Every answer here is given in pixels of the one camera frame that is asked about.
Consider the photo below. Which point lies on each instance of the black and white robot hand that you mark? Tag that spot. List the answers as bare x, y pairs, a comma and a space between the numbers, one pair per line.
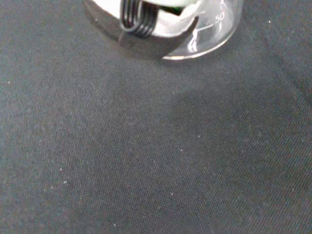
168, 24

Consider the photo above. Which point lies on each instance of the black bench cloth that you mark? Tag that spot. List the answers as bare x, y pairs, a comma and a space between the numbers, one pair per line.
136, 146

